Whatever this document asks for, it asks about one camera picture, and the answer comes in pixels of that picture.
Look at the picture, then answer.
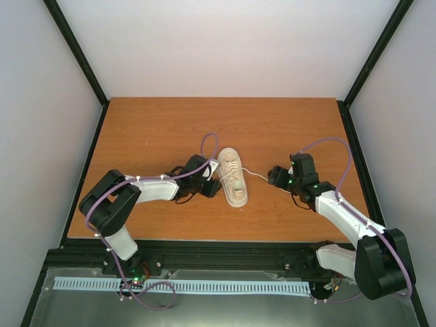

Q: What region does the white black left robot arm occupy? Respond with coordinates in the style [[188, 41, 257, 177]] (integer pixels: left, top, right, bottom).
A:
[[78, 155, 221, 275]]

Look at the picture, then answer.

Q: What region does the black frame rail right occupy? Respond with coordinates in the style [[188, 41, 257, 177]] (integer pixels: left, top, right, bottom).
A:
[[343, 0, 416, 106]]

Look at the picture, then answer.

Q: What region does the white canvas sneaker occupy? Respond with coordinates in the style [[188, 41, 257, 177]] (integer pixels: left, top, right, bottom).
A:
[[217, 147, 248, 208]]

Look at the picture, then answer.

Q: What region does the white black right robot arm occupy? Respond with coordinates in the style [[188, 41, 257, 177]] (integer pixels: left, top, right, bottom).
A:
[[268, 153, 416, 300]]

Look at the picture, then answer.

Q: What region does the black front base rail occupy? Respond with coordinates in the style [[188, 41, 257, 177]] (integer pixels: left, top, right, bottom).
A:
[[44, 238, 335, 281]]

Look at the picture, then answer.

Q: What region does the black frame rail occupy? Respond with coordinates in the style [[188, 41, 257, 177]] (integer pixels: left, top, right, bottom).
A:
[[43, 0, 110, 107], [343, 0, 416, 106]]

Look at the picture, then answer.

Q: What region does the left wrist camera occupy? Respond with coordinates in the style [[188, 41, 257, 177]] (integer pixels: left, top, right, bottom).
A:
[[202, 159, 220, 181]]

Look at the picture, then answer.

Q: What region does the black frame rail left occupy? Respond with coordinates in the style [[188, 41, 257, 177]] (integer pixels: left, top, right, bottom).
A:
[[43, 0, 110, 107]]

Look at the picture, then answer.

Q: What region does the light blue cable duct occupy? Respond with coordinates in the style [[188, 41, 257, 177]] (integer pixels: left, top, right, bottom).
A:
[[52, 277, 311, 296]]

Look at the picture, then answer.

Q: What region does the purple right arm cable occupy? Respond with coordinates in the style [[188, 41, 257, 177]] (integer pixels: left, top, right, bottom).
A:
[[299, 136, 414, 304]]

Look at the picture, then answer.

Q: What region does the white shoelace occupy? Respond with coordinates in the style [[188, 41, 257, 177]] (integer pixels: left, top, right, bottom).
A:
[[219, 167, 268, 183]]

